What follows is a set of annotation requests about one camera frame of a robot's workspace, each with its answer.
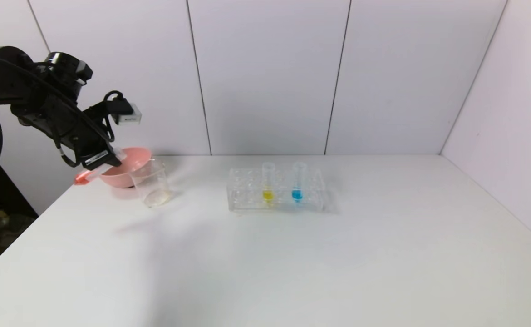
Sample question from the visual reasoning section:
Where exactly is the pink bowl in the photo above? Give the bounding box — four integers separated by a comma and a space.
98, 147, 152, 189

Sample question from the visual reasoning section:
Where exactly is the test tube with blue pigment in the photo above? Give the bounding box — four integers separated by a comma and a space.
291, 161, 307, 205

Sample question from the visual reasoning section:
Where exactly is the clear glass beaker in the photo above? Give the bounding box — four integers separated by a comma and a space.
129, 158, 173, 208

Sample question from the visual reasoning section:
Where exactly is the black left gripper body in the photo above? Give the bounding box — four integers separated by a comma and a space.
68, 129, 116, 171

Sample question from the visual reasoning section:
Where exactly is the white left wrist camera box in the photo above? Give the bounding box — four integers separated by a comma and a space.
111, 102, 142, 125

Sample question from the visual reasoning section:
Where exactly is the test tube with red pigment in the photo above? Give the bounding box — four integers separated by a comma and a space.
74, 148, 128, 186

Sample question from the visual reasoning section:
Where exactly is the test tube with yellow pigment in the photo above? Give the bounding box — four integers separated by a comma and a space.
261, 162, 276, 207

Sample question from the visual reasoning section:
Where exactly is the clear plastic test tube rack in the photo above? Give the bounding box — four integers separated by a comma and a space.
227, 166, 327, 213

